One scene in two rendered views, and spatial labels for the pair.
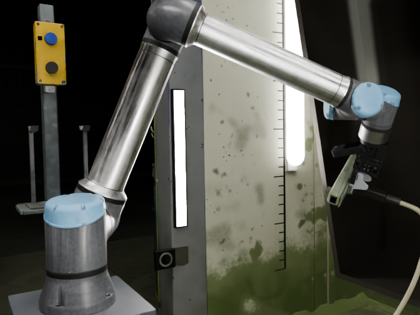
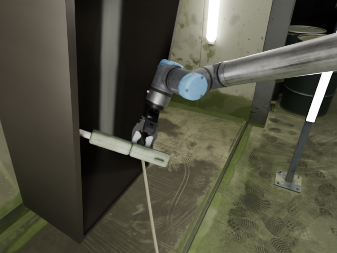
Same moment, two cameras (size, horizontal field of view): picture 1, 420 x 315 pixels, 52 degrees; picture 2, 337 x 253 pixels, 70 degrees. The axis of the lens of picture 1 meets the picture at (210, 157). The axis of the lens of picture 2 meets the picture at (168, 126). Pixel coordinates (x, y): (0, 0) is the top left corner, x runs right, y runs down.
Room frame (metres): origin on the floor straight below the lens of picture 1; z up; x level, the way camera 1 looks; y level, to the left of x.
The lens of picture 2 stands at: (1.77, 0.22, 1.46)
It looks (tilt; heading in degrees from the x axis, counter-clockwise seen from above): 31 degrees down; 238
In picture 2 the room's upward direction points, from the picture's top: straight up
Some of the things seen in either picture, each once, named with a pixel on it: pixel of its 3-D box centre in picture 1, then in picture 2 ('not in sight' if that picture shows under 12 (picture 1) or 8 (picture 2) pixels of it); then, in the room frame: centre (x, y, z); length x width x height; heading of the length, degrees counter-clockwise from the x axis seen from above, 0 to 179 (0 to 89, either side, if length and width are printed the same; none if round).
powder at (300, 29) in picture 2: not in sight; (302, 30); (-1.63, -1.76, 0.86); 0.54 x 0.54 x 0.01
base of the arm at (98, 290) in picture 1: (77, 283); not in sight; (1.08, 0.35, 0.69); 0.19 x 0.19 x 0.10
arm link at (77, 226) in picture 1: (77, 229); not in sight; (1.09, 0.35, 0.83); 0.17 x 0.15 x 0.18; 3
